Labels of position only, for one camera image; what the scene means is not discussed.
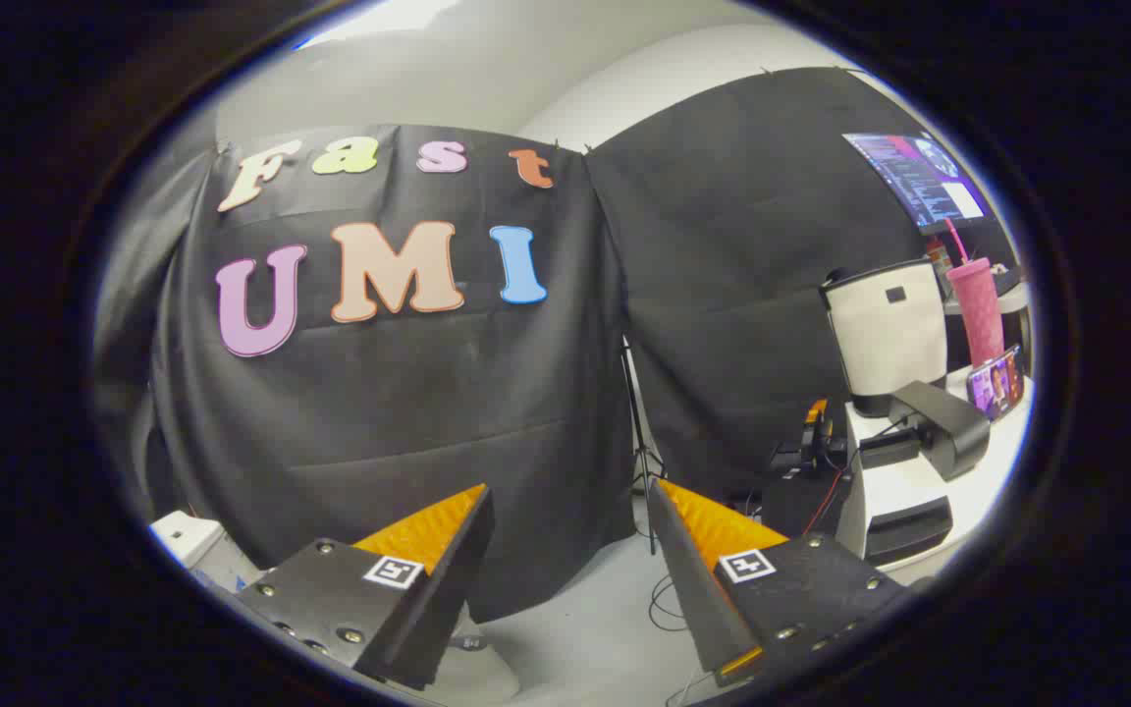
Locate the white toilet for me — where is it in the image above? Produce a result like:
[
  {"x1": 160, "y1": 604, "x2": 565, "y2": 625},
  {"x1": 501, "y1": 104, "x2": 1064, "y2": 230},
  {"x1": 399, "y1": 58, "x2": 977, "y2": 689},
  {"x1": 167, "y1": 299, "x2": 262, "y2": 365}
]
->
[{"x1": 148, "y1": 511, "x2": 262, "y2": 592}]

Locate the black tripod stand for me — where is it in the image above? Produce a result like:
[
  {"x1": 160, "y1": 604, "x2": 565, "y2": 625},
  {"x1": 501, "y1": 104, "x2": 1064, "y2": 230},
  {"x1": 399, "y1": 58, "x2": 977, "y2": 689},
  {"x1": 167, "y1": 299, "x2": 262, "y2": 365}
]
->
[{"x1": 621, "y1": 334, "x2": 670, "y2": 556}]

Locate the black backdrop cloth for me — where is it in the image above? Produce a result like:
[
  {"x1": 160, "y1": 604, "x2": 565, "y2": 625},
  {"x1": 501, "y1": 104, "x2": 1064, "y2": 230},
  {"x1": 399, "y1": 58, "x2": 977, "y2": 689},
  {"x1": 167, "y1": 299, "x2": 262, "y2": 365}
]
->
[{"x1": 92, "y1": 67, "x2": 1018, "y2": 625}]

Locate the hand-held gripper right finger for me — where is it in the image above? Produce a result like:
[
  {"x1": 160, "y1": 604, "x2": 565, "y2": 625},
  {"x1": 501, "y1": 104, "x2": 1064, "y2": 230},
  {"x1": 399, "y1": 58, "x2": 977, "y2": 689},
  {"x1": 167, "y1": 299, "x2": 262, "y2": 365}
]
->
[{"x1": 646, "y1": 478, "x2": 912, "y2": 688}]

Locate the pink tumbler with straw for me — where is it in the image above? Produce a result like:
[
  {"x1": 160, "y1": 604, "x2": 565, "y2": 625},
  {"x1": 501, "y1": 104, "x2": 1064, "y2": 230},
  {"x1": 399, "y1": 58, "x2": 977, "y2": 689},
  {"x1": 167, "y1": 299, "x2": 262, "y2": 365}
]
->
[{"x1": 943, "y1": 218, "x2": 1006, "y2": 369}]

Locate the smartphone with lit screen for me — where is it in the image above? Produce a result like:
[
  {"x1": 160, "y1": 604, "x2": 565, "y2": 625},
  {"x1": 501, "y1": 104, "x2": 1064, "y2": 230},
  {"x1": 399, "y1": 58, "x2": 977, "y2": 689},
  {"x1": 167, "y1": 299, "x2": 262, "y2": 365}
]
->
[{"x1": 966, "y1": 344, "x2": 1026, "y2": 423}]

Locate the black floor cable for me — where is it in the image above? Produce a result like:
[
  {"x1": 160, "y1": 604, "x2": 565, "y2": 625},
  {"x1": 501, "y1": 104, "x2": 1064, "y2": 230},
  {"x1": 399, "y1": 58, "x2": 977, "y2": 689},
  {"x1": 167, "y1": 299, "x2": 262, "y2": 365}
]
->
[{"x1": 646, "y1": 574, "x2": 689, "y2": 631}]

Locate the computer monitor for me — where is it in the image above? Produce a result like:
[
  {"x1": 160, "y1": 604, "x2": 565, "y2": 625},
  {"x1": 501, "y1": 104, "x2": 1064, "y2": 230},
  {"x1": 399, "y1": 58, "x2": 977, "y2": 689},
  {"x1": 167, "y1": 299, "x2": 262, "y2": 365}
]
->
[{"x1": 842, "y1": 131, "x2": 994, "y2": 235}]

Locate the black desktop device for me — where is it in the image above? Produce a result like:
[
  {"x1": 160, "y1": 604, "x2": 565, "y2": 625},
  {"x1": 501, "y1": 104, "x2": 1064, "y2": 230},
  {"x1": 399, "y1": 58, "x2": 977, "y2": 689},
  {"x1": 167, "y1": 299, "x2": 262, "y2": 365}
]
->
[{"x1": 888, "y1": 381, "x2": 992, "y2": 482}]

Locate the spare orange black gripper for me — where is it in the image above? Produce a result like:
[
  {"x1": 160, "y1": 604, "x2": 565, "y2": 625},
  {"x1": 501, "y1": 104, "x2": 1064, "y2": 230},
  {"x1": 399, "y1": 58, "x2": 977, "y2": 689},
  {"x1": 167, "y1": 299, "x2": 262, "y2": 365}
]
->
[{"x1": 772, "y1": 398, "x2": 851, "y2": 482}]

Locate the red cable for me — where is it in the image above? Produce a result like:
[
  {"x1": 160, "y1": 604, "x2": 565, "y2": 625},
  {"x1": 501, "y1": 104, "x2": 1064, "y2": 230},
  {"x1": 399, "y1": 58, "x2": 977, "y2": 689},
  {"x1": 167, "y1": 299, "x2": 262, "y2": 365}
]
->
[{"x1": 806, "y1": 471, "x2": 846, "y2": 536}]

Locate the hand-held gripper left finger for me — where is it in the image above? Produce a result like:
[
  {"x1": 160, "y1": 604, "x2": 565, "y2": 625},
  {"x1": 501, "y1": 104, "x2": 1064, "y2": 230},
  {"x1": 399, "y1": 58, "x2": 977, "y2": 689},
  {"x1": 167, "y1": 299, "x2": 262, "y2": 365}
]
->
[{"x1": 232, "y1": 483, "x2": 496, "y2": 690}]

